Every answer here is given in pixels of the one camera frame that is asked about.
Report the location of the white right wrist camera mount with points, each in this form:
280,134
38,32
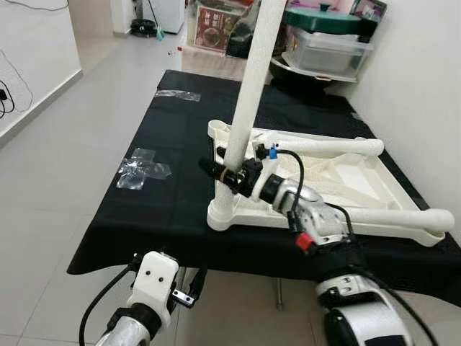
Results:
270,167

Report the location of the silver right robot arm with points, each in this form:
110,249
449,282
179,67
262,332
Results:
360,324

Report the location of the clear plastic storage box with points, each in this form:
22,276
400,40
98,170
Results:
331,54

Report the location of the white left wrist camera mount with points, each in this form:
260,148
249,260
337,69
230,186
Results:
153,277

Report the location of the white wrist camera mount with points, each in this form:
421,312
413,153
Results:
270,167
153,277

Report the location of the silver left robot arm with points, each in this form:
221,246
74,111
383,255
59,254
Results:
130,333

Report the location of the green lidded pot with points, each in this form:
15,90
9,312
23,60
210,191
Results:
324,20

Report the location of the white cabinet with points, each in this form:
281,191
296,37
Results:
169,14

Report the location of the red printed cardboard box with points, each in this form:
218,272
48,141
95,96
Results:
216,29

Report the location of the clear tape strip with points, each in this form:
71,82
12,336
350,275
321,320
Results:
176,95

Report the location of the black tablecloth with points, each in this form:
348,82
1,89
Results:
144,231

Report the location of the black round pan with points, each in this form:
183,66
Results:
295,72

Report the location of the black round floor device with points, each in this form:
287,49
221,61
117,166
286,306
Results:
144,29

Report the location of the crumpled clear tape patch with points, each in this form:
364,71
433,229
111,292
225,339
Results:
144,169

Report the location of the metal folding table leg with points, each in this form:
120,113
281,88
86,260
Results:
278,294

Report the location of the beige textured cloth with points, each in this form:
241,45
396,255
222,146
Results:
209,63

